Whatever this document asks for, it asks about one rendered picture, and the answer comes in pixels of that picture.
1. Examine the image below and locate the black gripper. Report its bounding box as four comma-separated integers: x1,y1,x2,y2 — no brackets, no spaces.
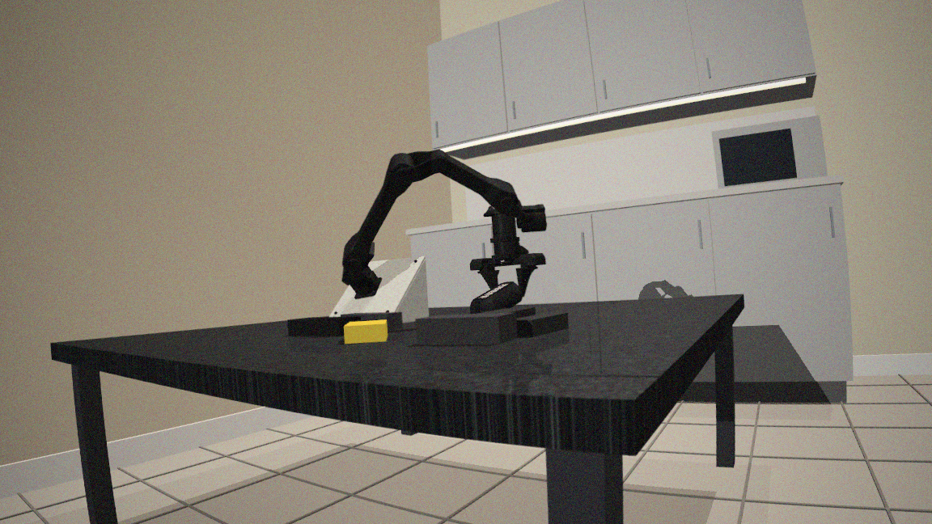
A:
470,232,545,298

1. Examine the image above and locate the yellow rectangular block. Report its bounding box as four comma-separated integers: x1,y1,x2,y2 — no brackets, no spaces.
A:
344,319,388,344

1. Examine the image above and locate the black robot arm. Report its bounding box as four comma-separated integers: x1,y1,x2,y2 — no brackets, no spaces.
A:
342,150,547,299

